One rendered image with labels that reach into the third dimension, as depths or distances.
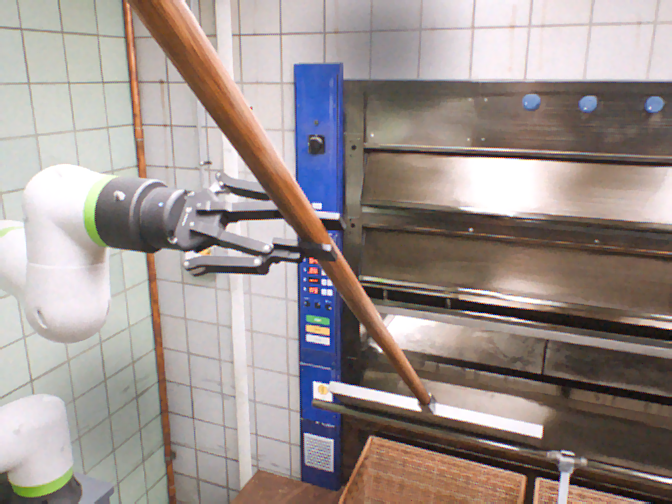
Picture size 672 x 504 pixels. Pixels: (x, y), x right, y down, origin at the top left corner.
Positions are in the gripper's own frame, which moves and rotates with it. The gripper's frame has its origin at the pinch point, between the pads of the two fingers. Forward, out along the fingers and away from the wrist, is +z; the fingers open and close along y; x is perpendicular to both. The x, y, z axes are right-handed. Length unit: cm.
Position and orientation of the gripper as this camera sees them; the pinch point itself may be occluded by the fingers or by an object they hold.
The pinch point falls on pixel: (310, 234)
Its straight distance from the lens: 65.9
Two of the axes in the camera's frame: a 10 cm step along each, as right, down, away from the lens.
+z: 9.3, 1.2, -3.4
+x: -2.7, -4.2, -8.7
